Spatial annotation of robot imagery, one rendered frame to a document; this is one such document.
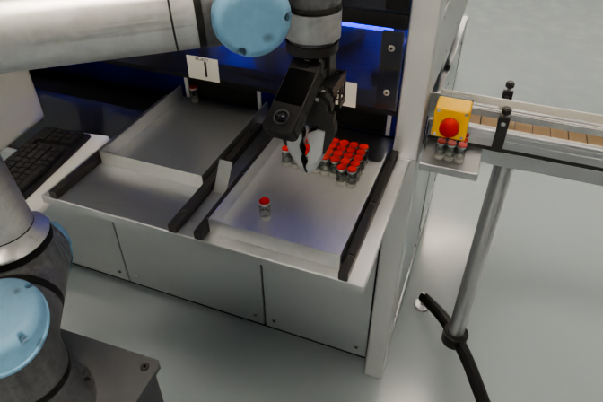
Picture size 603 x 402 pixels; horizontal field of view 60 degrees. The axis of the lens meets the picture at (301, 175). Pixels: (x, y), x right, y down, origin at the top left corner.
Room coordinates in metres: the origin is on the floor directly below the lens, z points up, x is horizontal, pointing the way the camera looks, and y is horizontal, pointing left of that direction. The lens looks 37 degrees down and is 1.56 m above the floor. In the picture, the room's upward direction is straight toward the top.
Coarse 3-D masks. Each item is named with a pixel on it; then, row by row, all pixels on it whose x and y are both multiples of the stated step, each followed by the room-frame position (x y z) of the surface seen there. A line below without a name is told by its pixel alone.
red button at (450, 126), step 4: (444, 120) 0.93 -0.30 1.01; (448, 120) 0.92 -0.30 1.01; (452, 120) 0.92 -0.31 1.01; (440, 124) 0.93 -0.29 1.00; (444, 124) 0.92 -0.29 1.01; (448, 124) 0.91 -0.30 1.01; (452, 124) 0.91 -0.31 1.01; (456, 124) 0.91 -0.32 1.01; (440, 128) 0.92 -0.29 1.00; (444, 128) 0.91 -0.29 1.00; (448, 128) 0.91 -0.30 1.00; (452, 128) 0.91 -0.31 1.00; (456, 128) 0.91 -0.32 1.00; (440, 132) 0.92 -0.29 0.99; (444, 132) 0.91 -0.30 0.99; (448, 132) 0.91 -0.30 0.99; (452, 132) 0.91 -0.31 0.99; (456, 132) 0.91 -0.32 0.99; (444, 136) 0.91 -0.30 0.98; (448, 136) 0.91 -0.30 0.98; (452, 136) 0.91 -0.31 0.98
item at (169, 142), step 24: (168, 96) 1.21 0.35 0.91; (144, 120) 1.11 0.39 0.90; (168, 120) 1.14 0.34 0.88; (192, 120) 1.14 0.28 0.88; (216, 120) 1.14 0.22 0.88; (240, 120) 1.14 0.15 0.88; (120, 144) 1.02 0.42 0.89; (144, 144) 1.03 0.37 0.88; (168, 144) 1.03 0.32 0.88; (192, 144) 1.03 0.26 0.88; (216, 144) 1.03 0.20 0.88; (144, 168) 0.91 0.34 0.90; (168, 168) 0.89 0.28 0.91; (192, 168) 0.94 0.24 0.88
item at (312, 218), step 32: (256, 160) 0.92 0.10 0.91; (384, 160) 0.92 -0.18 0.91; (256, 192) 0.85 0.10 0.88; (288, 192) 0.85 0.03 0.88; (320, 192) 0.85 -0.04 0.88; (352, 192) 0.85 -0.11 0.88; (224, 224) 0.72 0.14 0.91; (256, 224) 0.75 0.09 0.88; (288, 224) 0.75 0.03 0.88; (320, 224) 0.75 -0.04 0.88; (352, 224) 0.75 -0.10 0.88; (320, 256) 0.65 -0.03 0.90
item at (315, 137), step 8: (312, 128) 0.65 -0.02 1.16; (312, 136) 0.64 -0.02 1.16; (320, 136) 0.63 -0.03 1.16; (312, 144) 0.64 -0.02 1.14; (320, 144) 0.63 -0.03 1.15; (312, 152) 0.64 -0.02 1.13; (320, 152) 0.63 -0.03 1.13; (312, 160) 0.64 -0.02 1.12; (320, 160) 0.63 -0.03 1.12; (312, 168) 0.64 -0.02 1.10
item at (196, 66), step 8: (192, 56) 1.16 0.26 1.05; (192, 64) 1.16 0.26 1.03; (200, 64) 1.15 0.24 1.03; (208, 64) 1.15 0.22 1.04; (216, 64) 1.14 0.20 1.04; (192, 72) 1.16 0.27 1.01; (200, 72) 1.15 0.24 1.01; (208, 72) 1.15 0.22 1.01; (216, 72) 1.14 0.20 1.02; (208, 80) 1.15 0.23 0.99; (216, 80) 1.14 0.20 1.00
